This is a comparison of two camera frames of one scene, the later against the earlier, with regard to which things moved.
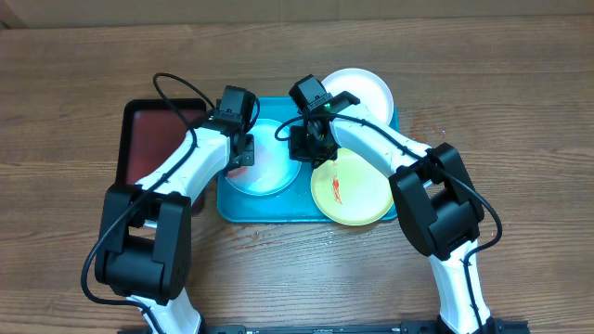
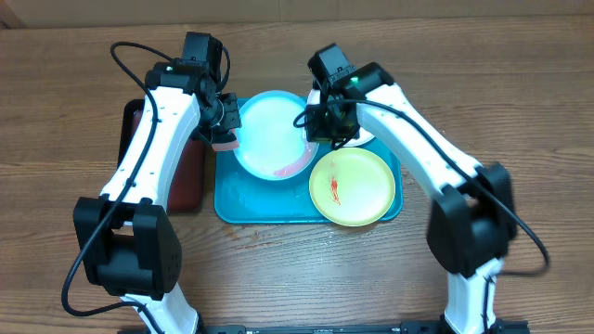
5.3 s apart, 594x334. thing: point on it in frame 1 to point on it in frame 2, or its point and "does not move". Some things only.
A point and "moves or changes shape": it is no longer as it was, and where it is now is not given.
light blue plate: x=273 y=171 moves or changes shape
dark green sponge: x=233 y=173 moves or changes shape
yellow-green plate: x=352 y=189 does not move
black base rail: x=491 y=327 does not move
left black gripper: x=247 y=157 to x=233 y=119
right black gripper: x=298 y=138 to x=316 y=120
